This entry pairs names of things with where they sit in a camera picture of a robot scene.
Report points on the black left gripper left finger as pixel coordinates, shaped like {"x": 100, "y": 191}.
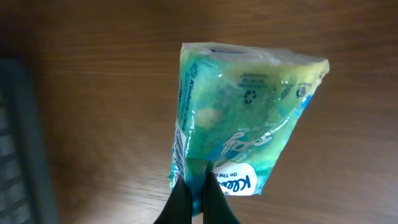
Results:
{"x": 178, "y": 209}

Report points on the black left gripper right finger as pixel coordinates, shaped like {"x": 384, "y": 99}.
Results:
{"x": 215, "y": 207}

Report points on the teal tissue pack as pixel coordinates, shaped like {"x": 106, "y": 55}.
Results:
{"x": 237, "y": 107}

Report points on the grey plastic mesh basket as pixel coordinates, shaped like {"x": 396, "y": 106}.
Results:
{"x": 26, "y": 189}

